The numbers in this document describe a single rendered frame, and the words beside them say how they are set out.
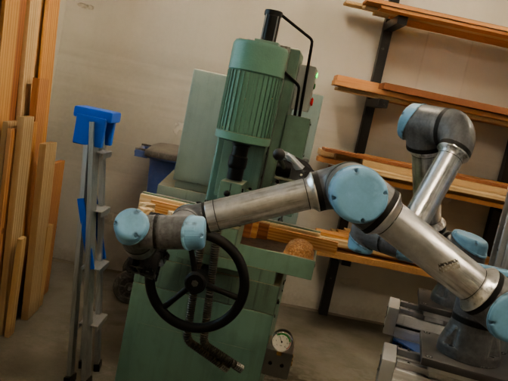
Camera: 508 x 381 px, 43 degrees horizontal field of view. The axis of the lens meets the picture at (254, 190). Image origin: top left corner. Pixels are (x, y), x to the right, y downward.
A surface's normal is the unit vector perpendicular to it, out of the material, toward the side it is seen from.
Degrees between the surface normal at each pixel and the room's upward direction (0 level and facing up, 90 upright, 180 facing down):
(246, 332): 90
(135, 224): 60
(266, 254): 90
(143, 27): 90
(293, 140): 90
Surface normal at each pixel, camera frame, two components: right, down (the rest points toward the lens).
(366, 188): -0.11, 0.04
